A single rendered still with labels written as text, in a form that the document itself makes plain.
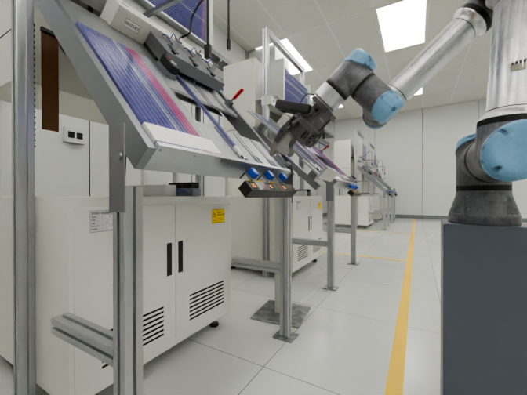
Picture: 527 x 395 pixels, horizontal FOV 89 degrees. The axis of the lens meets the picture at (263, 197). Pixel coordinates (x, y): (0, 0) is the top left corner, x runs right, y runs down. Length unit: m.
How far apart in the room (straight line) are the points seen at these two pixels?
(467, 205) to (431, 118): 7.87
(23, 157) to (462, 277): 1.23
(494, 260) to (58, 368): 1.15
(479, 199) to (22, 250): 1.25
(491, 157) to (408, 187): 7.74
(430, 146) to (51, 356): 8.37
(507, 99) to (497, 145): 0.11
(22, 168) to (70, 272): 0.34
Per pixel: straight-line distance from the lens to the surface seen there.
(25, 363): 1.14
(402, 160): 8.50
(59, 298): 0.94
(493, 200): 0.86
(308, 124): 0.76
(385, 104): 0.74
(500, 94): 0.78
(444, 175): 8.48
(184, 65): 1.22
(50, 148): 2.64
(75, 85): 1.29
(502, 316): 0.88
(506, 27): 0.84
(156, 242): 1.01
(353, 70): 0.77
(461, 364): 0.93
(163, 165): 0.65
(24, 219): 1.04
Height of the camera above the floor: 0.62
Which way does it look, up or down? level
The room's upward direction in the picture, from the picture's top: straight up
